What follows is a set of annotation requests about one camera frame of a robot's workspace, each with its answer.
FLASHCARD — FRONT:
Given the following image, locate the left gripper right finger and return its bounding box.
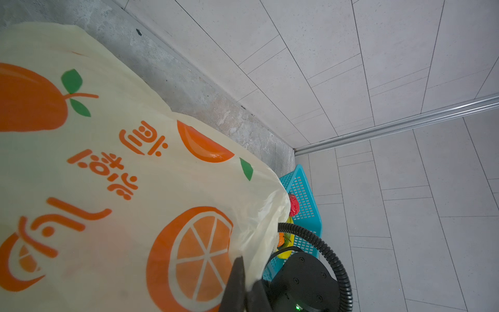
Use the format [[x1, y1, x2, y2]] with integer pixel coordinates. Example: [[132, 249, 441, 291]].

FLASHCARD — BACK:
[[246, 279, 273, 312]]

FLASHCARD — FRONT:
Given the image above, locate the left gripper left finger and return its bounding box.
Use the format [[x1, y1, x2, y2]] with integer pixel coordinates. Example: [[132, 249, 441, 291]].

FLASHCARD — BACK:
[[218, 257, 246, 312]]

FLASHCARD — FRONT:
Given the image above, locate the cream plastic bag orange print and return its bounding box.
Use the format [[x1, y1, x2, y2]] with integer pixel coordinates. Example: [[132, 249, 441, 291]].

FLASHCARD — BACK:
[[1, 22, 290, 311]]

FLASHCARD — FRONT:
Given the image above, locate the orange tangerine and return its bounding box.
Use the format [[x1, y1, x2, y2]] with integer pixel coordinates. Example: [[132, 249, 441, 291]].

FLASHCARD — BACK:
[[278, 232, 285, 248]]

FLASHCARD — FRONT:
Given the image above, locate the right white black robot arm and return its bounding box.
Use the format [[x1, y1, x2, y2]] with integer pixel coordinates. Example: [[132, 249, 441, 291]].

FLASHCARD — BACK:
[[267, 252, 340, 311]]

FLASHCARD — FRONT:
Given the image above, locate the yellow banana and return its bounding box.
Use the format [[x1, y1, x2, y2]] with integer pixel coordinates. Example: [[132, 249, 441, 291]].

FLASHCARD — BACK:
[[277, 218, 295, 260]]

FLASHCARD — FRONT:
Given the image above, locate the teal plastic basket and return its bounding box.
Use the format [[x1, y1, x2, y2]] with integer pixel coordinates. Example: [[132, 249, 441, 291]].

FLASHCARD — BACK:
[[263, 165, 322, 281]]

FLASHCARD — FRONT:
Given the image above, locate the red round fruit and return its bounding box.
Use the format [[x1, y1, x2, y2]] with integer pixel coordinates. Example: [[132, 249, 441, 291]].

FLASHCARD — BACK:
[[288, 193, 300, 217]]

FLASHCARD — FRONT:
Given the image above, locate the black corrugated cable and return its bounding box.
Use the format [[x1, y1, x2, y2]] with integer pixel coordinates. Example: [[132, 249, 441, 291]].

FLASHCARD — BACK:
[[268, 222, 353, 312]]

